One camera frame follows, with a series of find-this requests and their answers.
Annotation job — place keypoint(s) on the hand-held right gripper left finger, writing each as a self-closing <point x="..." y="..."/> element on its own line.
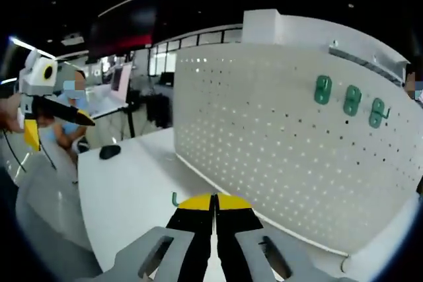
<point x="158" y="255"/>

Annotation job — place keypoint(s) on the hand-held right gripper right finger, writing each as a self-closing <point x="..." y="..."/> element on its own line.
<point x="264" y="255"/>

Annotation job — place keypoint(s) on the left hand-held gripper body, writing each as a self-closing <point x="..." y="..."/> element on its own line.
<point x="36" y="77"/>

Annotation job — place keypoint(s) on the green hook assembly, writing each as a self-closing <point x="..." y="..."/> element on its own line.
<point x="174" y="200"/>
<point x="352" y="99"/>
<point x="376" y="114"/>
<point x="322" y="90"/>

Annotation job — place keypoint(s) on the white perforated mounting plate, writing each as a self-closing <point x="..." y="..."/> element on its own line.
<point x="264" y="136"/>

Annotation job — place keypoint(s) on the person's left hand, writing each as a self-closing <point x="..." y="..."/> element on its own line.
<point x="10" y="113"/>

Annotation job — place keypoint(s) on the white desk with black legs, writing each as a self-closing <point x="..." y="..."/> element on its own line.
<point x="109" y="107"/>

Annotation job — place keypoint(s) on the ceiling projector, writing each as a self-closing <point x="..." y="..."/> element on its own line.
<point x="72" y="39"/>

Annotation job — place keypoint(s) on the black computer mouse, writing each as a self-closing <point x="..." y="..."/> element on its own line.
<point x="110" y="152"/>

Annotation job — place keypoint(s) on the pink board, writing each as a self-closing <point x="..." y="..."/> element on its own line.
<point x="120" y="79"/>

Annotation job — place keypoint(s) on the black office chair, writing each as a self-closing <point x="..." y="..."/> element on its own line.
<point x="158" y="110"/>

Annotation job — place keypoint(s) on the large dark hanging display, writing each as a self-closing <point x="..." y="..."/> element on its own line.
<point x="122" y="31"/>

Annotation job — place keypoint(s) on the black computer monitor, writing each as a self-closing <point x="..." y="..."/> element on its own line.
<point x="167" y="78"/>

